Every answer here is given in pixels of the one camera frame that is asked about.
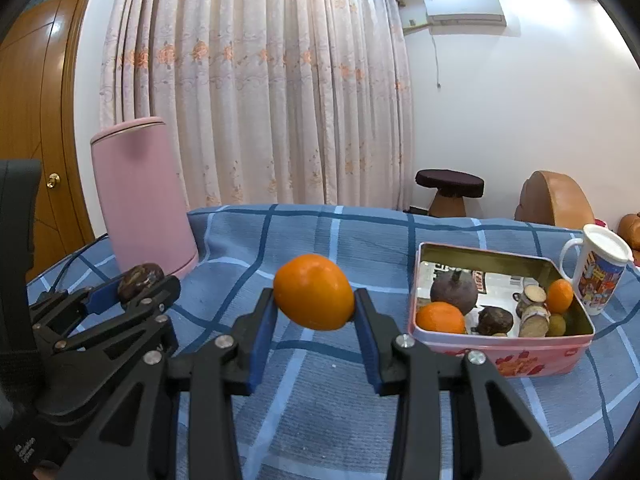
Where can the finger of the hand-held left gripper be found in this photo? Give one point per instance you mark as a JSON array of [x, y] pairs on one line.
[[102, 297], [150, 302]]

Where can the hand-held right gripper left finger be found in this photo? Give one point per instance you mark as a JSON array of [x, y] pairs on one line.
[[262, 350]]

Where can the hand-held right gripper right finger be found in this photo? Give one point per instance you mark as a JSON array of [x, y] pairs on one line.
[[370, 355]]

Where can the dark brown water chestnut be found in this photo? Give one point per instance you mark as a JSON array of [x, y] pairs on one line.
[[494, 321], [140, 280]]

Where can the orange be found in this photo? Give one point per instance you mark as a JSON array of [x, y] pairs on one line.
[[440, 319], [560, 295], [312, 292]]

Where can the purple beetroot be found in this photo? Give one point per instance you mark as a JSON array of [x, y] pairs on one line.
[[452, 290]]

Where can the pink tin box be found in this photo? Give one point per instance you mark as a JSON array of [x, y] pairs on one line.
[[525, 355]]

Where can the small greenish loquat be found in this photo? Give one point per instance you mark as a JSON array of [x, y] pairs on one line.
[[557, 325]]

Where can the blue plaid tablecloth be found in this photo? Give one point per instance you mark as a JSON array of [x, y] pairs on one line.
[[325, 410]]

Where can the pink electric kettle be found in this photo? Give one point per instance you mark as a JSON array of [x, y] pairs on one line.
[[140, 200]]

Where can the brass door knob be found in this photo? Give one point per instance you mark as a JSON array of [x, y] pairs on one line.
[[53, 180]]

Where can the round dark wooden stool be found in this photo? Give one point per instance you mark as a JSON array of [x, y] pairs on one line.
[[450, 180]]

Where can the wooden door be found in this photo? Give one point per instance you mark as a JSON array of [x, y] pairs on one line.
[[30, 110]]

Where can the floral white curtain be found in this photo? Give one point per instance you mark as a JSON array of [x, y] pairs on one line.
[[250, 85]]

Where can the white printed cup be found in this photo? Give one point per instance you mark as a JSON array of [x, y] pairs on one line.
[[600, 275]]

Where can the brown leather cushion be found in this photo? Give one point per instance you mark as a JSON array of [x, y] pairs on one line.
[[631, 232]]

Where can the white air conditioner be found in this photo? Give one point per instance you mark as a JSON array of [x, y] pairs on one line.
[[465, 7]]

